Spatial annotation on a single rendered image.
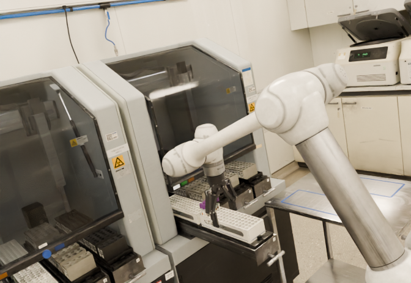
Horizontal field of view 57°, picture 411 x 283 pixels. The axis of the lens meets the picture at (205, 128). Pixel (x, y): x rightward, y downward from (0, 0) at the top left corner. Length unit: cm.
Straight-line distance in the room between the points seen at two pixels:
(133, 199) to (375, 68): 255
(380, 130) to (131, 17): 237
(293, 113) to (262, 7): 311
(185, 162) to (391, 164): 271
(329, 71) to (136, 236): 109
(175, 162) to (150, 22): 187
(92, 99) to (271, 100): 89
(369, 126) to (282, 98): 286
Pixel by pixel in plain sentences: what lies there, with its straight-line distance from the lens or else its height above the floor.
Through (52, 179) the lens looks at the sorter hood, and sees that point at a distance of 152.
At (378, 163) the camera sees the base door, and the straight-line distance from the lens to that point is 388.
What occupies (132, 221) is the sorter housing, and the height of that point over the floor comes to 92.
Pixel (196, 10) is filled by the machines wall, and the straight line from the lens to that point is 339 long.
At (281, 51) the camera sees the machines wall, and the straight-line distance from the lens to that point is 418.
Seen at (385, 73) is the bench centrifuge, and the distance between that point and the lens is 359.
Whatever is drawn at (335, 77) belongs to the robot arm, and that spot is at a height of 144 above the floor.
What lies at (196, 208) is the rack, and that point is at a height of 87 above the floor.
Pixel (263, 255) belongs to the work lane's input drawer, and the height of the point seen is 76.
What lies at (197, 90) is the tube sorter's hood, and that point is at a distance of 184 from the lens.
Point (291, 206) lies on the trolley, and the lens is 176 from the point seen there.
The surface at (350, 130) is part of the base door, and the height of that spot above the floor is 49.
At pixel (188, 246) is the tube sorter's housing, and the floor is 72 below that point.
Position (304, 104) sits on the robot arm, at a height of 141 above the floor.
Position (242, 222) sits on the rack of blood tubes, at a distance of 158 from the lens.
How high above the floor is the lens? 162
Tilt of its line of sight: 13 degrees down
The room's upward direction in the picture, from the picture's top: 12 degrees counter-clockwise
